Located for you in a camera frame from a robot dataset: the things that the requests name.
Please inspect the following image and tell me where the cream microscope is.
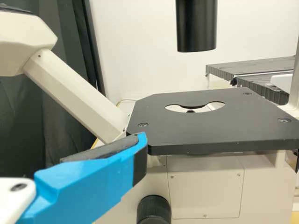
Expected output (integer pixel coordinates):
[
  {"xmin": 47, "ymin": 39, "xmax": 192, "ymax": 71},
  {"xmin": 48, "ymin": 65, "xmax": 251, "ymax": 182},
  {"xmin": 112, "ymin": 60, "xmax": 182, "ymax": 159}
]
[{"xmin": 0, "ymin": 0, "xmax": 299, "ymax": 224}]

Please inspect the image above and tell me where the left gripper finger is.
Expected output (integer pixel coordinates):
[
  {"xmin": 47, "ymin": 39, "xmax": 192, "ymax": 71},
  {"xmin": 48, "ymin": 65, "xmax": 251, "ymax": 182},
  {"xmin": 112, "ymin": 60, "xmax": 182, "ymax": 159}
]
[{"xmin": 17, "ymin": 132, "xmax": 148, "ymax": 224}]

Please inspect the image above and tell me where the black platform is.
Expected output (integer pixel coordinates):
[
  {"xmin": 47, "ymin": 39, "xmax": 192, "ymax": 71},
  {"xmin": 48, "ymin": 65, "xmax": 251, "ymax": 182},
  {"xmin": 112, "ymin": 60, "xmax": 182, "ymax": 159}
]
[
  {"xmin": 205, "ymin": 56, "xmax": 297, "ymax": 83},
  {"xmin": 231, "ymin": 74, "xmax": 292, "ymax": 111}
]

